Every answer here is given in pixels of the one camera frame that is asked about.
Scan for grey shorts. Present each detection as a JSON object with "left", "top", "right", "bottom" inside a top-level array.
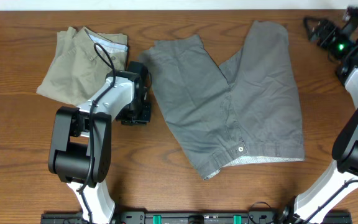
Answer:
[{"left": 139, "top": 21, "right": 305, "bottom": 180}]

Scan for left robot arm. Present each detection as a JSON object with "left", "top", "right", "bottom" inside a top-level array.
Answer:
[{"left": 48, "top": 68, "right": 152, "bottom": 223}]

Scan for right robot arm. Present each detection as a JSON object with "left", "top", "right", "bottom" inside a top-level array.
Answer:
[{"left": 278, "top": 15, "right": 358, "bottom": 223}]

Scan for folded khaki shorts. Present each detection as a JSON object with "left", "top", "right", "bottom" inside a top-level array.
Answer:
[{"left": 37, "top": 27, "right": 128, "bottom": 106}]

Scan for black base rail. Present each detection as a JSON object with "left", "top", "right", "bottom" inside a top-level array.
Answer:
[{"left": 40, "top": 211, "right": 353, "bottom": 224}]

